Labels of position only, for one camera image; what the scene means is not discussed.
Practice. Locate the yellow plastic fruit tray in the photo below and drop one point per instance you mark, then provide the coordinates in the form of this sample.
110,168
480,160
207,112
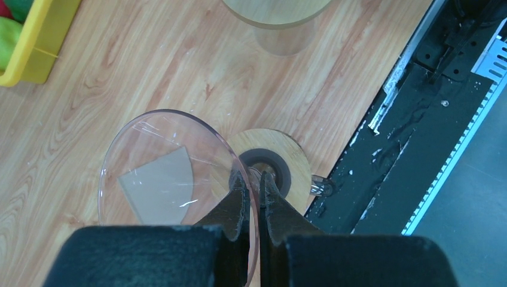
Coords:
41,39

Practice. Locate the glass pitcher with handle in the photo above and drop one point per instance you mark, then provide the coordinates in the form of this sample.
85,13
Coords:
322,187

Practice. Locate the clear glass server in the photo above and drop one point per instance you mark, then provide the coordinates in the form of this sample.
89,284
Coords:
289,41

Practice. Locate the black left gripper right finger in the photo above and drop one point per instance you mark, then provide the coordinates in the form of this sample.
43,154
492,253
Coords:
294,252

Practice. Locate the dark green lime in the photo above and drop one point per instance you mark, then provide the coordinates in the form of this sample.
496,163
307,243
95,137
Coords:
19,9

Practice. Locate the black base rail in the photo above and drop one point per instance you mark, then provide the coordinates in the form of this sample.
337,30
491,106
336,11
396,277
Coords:
388,170

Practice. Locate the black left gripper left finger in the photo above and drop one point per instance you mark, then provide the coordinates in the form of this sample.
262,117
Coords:
212,252

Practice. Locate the clear glass dripper cone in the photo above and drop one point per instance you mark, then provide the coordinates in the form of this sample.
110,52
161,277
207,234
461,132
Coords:
157,133

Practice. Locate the light green apple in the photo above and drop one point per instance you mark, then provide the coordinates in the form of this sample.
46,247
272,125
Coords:
10,34

